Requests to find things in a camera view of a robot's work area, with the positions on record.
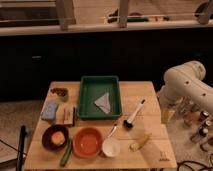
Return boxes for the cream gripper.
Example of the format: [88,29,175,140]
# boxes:
[157,92,179,124]

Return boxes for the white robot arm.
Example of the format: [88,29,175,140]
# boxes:
[157,61,213,124]

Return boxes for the green plastic tray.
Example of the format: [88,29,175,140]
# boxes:
[77,76,122,120]

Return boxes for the black and white brush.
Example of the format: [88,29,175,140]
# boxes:
[123,99,145,129]

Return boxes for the grey folded cloth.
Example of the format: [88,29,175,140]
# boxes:
[94,93,111,114]

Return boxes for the orange bowl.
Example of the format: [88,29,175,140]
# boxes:
[73,127,103,158]

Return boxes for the wooden block with black edge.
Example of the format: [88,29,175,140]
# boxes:
[56,106,75,127]

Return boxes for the small jar of dark berries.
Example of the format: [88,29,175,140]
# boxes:
[51,88,68,102]

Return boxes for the green cucumber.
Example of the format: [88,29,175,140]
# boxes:
[60,138,72,167]

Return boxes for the orange fruit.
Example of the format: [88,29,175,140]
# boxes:
[51,131,65,146]

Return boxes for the dark brown bowl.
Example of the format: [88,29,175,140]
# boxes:
[42,124,69,151]

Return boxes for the blue sponge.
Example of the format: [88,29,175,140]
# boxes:
[41,101,58,121]

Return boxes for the black stand pole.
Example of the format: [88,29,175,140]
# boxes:
[16,125,26,171]

